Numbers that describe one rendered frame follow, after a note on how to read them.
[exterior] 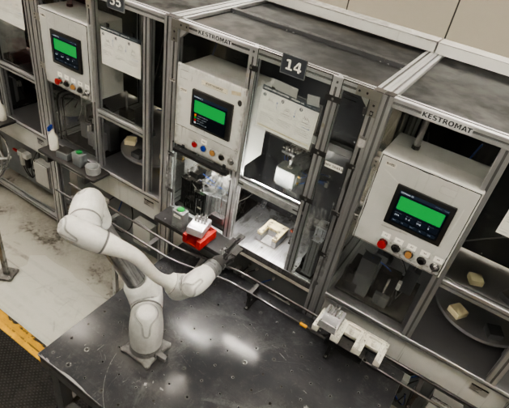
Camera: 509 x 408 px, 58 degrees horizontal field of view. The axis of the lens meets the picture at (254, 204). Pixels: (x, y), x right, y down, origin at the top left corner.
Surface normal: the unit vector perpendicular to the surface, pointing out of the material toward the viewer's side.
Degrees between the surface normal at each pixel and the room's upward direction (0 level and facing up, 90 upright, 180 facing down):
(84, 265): 0
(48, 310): 0
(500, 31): 90
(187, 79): 90
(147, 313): 6
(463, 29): 90
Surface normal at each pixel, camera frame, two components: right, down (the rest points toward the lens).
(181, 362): 0.14, -0.79
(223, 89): -0.54, 0.44
